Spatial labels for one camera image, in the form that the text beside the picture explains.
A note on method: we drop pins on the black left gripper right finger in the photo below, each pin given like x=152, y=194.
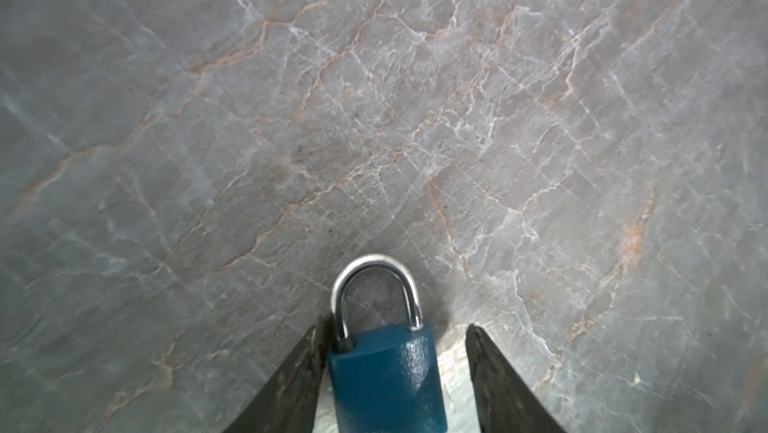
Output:
x=504, y=402

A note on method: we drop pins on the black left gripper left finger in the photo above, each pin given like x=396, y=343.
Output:
x=288, y=401

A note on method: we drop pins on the blue padlock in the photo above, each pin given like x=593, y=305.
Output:
x=386, y=379

